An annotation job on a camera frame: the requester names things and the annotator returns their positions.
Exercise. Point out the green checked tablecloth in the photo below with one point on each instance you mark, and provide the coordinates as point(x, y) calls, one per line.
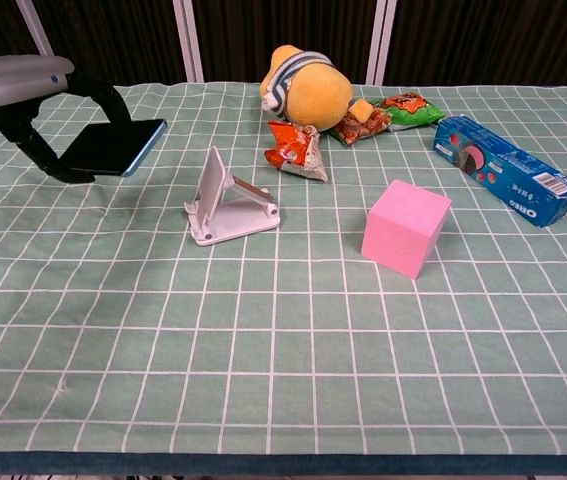
point(283, 350)

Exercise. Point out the pink foam cube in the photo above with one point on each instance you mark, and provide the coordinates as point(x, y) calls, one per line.
point(403, 225)

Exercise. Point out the orange snack bag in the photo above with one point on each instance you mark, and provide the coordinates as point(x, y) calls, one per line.
point(293, 150)

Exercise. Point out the yellow plush toy striped scarf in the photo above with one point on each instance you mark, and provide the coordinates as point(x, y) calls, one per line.
point(318, 100)

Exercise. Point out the white frame post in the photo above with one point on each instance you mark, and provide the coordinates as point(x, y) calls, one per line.
point(38, 30)
point(381, 40)
point(189, 40)

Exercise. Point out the white folding phone stand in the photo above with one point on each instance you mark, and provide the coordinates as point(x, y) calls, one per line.
point(233, 220)

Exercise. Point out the left robot hand black silver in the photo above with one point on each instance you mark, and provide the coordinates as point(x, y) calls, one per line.
point(8, 85)

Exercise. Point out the green snack bag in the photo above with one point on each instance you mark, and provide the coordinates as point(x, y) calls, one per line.
point(408, 112)

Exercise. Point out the black smartphone with blue edge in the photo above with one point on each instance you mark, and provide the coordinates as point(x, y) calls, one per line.
point(113, 145)

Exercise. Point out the dark pleated curtain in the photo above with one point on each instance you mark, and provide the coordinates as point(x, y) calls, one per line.
point(123, 40)

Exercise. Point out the blue Oreo cookie box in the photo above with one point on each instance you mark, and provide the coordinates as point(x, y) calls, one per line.
point(508, 167)

